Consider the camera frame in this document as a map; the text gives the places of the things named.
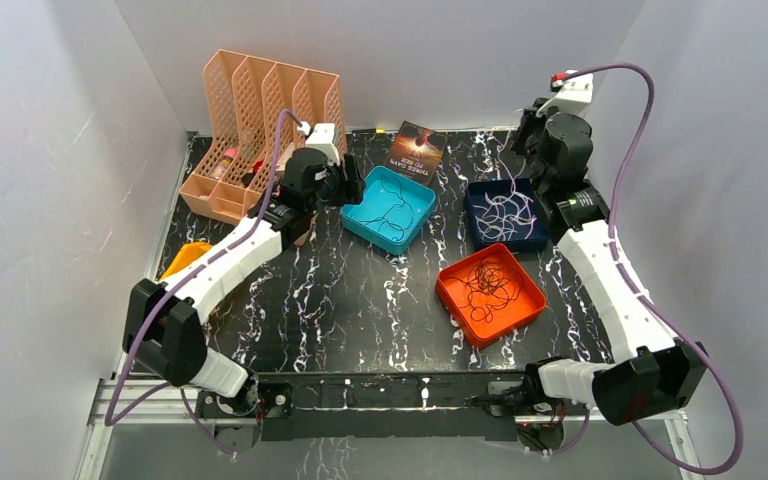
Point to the pink plastic file organizer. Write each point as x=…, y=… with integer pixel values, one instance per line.
x=245, y=95

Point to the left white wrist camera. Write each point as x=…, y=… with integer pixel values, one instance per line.
x=323, y=137

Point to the teal square tray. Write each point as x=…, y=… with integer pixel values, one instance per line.
x=393, y=211

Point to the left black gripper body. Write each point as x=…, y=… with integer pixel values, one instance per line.
x=347, y=182

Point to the orange square tray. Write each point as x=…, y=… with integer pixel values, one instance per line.
x=489, y=295

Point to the dark book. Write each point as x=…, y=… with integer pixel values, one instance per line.
x=416, y=152

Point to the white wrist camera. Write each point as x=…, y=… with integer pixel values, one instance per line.
x=572, y=94
x=323, y=137

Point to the yellow small bin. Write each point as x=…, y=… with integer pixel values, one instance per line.
x=185, y=256

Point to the pink bottle in organizer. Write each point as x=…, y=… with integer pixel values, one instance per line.
x=223, y=163

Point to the navy blue square tray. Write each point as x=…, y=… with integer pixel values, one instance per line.
x=504, y=212

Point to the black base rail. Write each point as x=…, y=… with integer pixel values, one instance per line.
x=399, y=404

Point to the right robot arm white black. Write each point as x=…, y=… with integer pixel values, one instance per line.
x=653, y=371

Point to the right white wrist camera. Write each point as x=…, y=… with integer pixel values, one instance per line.
x=572, y=94

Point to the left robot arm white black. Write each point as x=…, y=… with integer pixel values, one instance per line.
x=164, y=319

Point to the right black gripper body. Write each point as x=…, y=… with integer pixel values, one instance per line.
x=527, y=137

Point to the aluminium frame rail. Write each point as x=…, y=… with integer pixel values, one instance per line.
x=333, y=302

